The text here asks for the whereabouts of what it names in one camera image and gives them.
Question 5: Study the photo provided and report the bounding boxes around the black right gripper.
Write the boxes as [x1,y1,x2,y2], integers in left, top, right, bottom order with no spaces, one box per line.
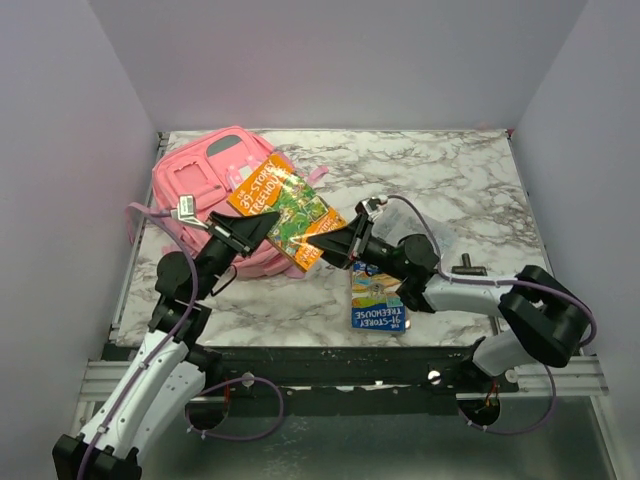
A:
[307,213,409,281]

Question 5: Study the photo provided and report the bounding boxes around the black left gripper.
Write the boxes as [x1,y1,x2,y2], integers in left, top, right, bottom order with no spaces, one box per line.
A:
[194,211,281,301]

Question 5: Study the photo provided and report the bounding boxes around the orange treehouse book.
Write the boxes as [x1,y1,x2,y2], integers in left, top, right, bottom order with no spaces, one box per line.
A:
[227,152,346,273]

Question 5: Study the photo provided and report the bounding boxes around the pink student backpack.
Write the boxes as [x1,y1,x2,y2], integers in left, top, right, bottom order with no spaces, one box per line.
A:
[148,126,328,279]

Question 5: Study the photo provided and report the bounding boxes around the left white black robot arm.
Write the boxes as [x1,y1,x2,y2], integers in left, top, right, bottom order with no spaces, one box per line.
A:
[52,212,279,479]

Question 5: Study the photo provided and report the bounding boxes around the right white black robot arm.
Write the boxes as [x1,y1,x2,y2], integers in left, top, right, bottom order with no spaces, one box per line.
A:
[307,204,596,392]

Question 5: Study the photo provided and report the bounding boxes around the clear plastic bag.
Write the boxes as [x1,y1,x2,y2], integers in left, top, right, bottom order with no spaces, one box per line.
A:
[372,199,457,255]

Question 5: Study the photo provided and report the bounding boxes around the blue treehouse book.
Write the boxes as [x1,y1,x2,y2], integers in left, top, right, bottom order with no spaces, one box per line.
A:
[351,261,410,334]

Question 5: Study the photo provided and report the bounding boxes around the black metal clamp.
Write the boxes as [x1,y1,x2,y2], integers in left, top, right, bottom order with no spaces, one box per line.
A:
[451,252,502,336]

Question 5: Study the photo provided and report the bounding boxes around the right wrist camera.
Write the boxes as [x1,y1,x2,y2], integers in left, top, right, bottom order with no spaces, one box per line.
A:
[355,196,388,222]

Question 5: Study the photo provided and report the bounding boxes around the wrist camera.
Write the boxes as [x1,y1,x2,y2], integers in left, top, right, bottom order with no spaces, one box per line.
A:
[355,196,388,222]
[170,194,204,228]

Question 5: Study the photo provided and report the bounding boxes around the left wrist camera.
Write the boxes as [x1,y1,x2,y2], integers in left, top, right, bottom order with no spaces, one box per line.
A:
[170,194,204,228]

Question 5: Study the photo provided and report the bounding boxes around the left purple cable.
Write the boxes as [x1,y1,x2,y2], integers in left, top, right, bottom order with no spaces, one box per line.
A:
[74,207,285,480]

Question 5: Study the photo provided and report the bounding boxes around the aluminium rail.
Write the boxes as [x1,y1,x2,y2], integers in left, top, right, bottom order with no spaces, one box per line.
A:
[79,356,609,402]

